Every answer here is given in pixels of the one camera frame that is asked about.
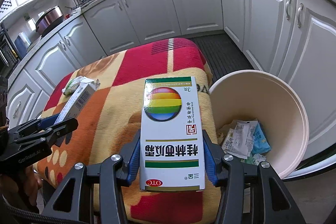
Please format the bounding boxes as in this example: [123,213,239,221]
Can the left human hand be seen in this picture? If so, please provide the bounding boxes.
[1,165,43,213]

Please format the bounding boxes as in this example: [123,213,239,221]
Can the stainless rice cooker pot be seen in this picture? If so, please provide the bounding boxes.
[35,6,64,38]

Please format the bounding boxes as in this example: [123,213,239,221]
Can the cream round trash bin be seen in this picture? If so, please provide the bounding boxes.
[209,70,309,179]

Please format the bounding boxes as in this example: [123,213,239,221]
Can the green white wrapper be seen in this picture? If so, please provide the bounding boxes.
[62,76,86,96]

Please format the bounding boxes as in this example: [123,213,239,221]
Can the red yellow floral blanket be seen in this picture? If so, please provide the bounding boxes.
[34,38,221,223]

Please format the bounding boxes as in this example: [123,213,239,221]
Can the paper trash in bin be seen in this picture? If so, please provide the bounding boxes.
[217,119,267,165]

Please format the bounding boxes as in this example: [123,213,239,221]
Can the light blue snack wrapper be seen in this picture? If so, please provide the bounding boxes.
[252,122,272,155]

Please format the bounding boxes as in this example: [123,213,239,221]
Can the white kitchen base cabinets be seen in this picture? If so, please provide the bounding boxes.
[7,0,335,158]

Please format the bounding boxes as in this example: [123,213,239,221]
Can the white blue logo medicine box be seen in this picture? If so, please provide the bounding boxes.
[56,77,100,123]

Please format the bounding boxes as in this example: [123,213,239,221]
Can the rainbow circle medicine box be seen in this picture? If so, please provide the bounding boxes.
[139,76,205,192]

